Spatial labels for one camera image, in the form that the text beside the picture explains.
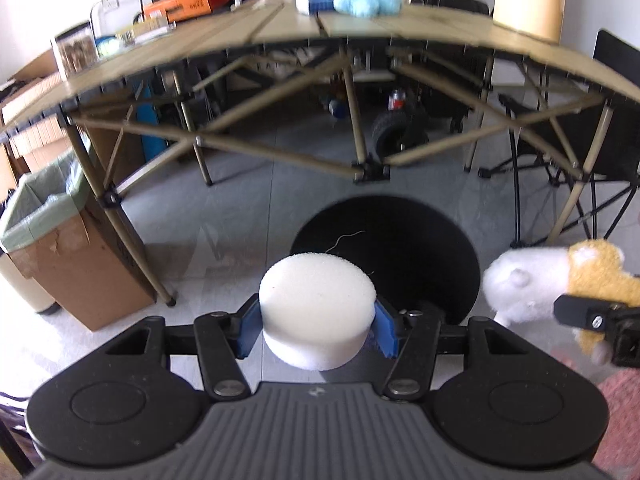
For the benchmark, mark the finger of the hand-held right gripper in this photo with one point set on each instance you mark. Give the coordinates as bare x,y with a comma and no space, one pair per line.
582,312

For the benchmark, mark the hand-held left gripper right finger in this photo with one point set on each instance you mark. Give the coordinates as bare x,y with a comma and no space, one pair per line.
385,334

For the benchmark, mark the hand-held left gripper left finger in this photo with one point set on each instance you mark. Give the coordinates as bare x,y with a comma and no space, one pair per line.
247,332

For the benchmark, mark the white and orange plush toy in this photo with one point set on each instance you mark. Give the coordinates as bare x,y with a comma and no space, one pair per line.
525,280

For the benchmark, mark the white round sponge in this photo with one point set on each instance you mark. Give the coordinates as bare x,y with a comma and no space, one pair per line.
315,295

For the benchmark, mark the black round bin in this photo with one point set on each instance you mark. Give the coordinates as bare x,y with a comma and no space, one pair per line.
400,240

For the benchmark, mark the blue and white box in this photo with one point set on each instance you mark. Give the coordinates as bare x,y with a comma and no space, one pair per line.
312,2

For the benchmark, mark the pink shaggy rug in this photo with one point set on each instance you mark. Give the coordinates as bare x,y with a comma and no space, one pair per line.
620,420

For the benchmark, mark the cardboard box with green liner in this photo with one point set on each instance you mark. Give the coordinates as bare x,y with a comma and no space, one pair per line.
75,260

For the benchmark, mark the black folding chair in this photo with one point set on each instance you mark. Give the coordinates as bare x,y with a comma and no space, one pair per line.
615,125

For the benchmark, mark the black wagon wheel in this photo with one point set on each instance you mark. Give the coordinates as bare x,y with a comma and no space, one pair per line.
395,132

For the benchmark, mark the beige waste bin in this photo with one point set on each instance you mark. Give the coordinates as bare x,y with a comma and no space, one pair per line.
25,290

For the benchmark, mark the blue board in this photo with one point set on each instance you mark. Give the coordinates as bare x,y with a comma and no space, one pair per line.
152,125

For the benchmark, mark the red can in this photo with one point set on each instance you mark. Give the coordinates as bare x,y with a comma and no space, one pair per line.
396,100

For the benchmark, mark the brown cardboard box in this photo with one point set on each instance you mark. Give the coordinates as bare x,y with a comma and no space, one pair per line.
30,145

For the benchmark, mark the tan folding table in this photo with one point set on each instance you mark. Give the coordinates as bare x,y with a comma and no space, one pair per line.
410,30

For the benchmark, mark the small beige box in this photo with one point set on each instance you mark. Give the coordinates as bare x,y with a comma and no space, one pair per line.
145,27

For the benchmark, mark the clear snack jar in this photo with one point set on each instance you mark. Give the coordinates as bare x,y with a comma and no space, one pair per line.
75,50

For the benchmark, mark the open cardboard box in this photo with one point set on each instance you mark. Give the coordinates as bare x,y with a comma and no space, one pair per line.
25,75

